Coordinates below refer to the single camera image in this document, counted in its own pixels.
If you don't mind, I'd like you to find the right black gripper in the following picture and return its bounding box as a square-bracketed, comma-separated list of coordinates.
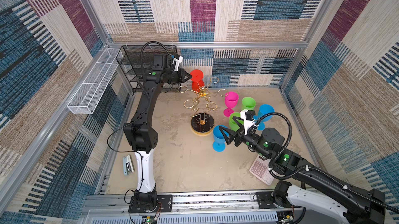
[219, 116, 270, 159]

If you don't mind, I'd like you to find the green plastic wine glass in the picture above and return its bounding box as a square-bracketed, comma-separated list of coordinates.
[229, 112, 241, 131]
[241, 97, 257, 110]

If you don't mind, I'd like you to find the red plastic wine glass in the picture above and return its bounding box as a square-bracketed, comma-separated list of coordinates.
[190, 69, 205, 92]

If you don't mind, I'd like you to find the blue plastic wine glass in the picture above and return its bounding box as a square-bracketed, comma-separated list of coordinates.
[213, 125, 226, 152]
[255, 104, 275, 131]

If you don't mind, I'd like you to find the magenta plastic wine glass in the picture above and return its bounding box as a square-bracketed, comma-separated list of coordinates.
[223, 92, 239, 117]

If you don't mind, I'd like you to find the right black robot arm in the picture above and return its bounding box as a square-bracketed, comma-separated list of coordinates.
[219, 110, 399, 224]

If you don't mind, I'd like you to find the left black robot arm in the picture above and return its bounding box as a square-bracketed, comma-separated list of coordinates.
[123, 41, 192, 214]

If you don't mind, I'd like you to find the black mesh shelf rack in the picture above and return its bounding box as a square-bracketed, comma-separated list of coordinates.
[116, 44, 167, 93]

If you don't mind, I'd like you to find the pink calculator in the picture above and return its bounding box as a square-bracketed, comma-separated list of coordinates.
[249, 156, 274, 186]

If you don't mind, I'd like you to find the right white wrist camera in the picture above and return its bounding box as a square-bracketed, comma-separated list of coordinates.
[240, 109, 258, 135]

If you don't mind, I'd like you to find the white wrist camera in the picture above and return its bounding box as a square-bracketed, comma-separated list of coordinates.
[171, 54, 183, 72]
[240, 109, 258, 135]

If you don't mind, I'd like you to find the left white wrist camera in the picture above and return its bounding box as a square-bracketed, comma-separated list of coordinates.
[171, 54, 183, 72]

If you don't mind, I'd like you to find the gold wire wine glass rack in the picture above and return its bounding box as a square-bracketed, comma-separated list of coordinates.
[178, 76, 229, 137]

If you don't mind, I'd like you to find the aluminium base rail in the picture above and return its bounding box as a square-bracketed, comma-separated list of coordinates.
[77, 189, 356, 224]

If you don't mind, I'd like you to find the white wire mesh basket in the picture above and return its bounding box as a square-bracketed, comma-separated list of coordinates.
[67, 48, 119, 114]

